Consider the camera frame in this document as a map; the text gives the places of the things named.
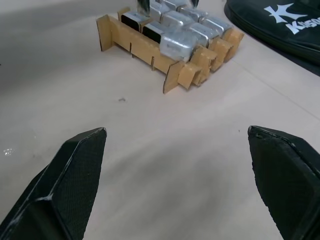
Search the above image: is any black bag with white print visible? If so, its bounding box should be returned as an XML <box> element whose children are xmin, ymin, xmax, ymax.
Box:
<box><xmin>223</xmin><ymin>0</ymin><xmax>320</xmax><ymax>76</ymax></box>

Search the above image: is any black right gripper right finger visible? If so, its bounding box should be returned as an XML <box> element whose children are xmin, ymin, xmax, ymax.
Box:
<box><xmin>246</xmin><ymin>125</ymin><xmax>320</xmax><ymax>240</ymax></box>

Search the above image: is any plastic-wrapped silver camera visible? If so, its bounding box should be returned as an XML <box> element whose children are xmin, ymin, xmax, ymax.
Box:
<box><xmin>188</xmin><ymin>22</ymin><xmax>210</xmax><ymax>50</ymax></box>
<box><xmin>161</xmin><ymin>9</ymin><xmax>193</xmax><ymax>27</ymax></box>
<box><xmin>176</xmin><ymin>6</ymin><xmax>210</xmax><ymax>22</ymax></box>
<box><xmin>149</xmin><ymin>0</ymin><xmax>187</xmax><ymax>14</ymax></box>
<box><xmin>201</xmin><ymin>16</ymin><xmax>235</xmax><ymax>40</ymax></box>
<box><xmin>159</xmin><ymin>31</ymin><xmax>200</xmax><ymax>62</ymax></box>

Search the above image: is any silver camera with black face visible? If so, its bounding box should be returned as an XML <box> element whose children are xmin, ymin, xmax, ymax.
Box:
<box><xmin>142</xmin><ymin>21</ymin><xmax>177</xmax><ymax>46</ymax></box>
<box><xmin>120</xmin><ymin>10</ymin><xmax>151</xmax><ymax>33</ymax></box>

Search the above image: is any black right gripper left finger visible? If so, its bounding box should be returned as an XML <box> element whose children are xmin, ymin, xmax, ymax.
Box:
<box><xmin>0</xmin><ymin>126</ymin><xmax>107</xmax><ymax>240</ymax></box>

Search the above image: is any cardboard rack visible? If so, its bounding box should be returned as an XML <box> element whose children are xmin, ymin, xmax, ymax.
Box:
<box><xmin>96</xmin><ymin>7</ymin><xmax>246</xmax><ymax>95</ymax></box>

